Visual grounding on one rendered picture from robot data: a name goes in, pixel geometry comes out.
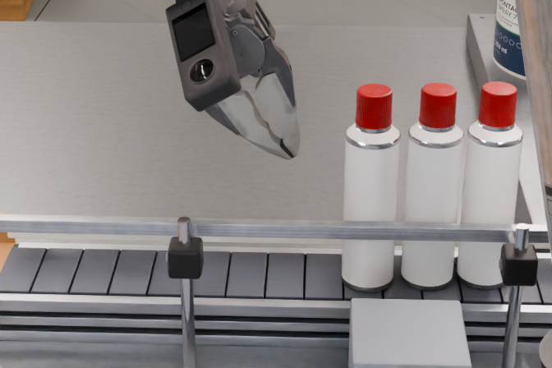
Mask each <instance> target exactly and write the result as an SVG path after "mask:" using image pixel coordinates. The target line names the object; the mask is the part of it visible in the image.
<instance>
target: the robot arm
mask: <svg viewBox="0 0 552 368"><path fill-rule="evenodd" d="M175 1H176V3H175V4H173V5H172V6H170V7H168V8H167V9H166V10H165V12H166V17H167V20H168V27H169V31H170V35H171V39H172V46H173V49H174V53H175V57H176V60H177V67H178V71H179V75H180V79H181V83H182V89H183V94H184V97H185V100H186V101H187V102H188V103H189V104H190V105H191V106H192V107H193V108H194V109H195V110H196V111H197V112H202V111H204V110H205V111H206V112H207V113H208V114H209V115H210V116H211V117H212V118H213V119H214V120H216V121H217V122H219V123H220V124H222V125H223V126H225V127H226V128H227V129H228V130H230V131H232V132H233V133H235V134H236V135H237V136H241V137H242V138H244V139H245V140H247V141H249V142H250V143H252V144H253V145H255V146H257V147H259V148H261V149H262V150H264V151H266V152H268V153H271V154H273V155H276V156H278V157H280V158H283V159H292V158H294V157H297V155H298V150H299V146H300V139H301V128H300V121H299V115H298V109H297V101H296V98H295V90H294V83H293V75H292V68H291V65H290V62H289V60H288V57H287V56H286V54H285V52H284V51H283V50H282V49H281V48H279V47H277V46H276V44H275V43H274V40H275V35H276V30H275V29H274V27H273V26H272V24H271V23H270V21H269V19H268V17H267V16H266V15H265V12H264V11H263V9H262V8H261V6H260V4H259V3H258V1H257V0H175ZM515 5H516V11H517V22H518V28H519V34H520V40H521V46H522V56H523V62H524V69H525V75H526V81H527V92H528V98H529V104H530V110H531V120H532V126H533V132H534V138H535V144H536V155H537V161H538V167H539V174H540V184H541V190H542V196H543V202H544V208H545V219H546V225H547V231H548V237H549V243H550V254H551V259H552V0H515ZM255 6H256V7H257V8H258V10H259V11H258V10H257V8H256V7H255ZM255 15H257V17H258V18H259V20H260V22H261V24H262V26H263V27H264V28H265V30H266V32H267V33H268V36H266V34H265V32H264V31H263V30H262V28H261V26H260V24H259V22H258V21H257V20H256V18H255ZM262 17H263V18H264V19H263V18H262ZM265 22H266V23H267V25H266V23H265ZM260 71H261V73H262V74H261V76H260ZM249 75H250V76H253V77H255V78H257V77H259V76H260V78H259V80H258V82H257V83H256V86H255V96H256V97H257V99H258V100H259V101H260V103H261V104H263V105H264V106H265V107H266V108H268V109H269V111H270V112H271V113H272V115H273V117H274V126H275V127H276V128H278V129H279V131H280V132H281V134H282V136H283V138H281V139H280V138H279V137H277V136H276V135H275V134H274V133H273V132H272V131H271V130H270V127H269V123H268V122H267V121H265V120H264V119H263V118H262V117H261V115H260V112H259V110H258V108H257V107H256V106H255V104H254V100H253V98H252V97H251V95H250V94H249V92H248V91H246V90H241V88H242V85H241V82H240V79H242V78H244V77H246V76H249ZM539 351H540V363H541V368H552V329H551V330H550V331H549V332H548V333H547V334H546V335H545V336H544V337H543V339H542V341H541V343H540V350H539Z"/></svg>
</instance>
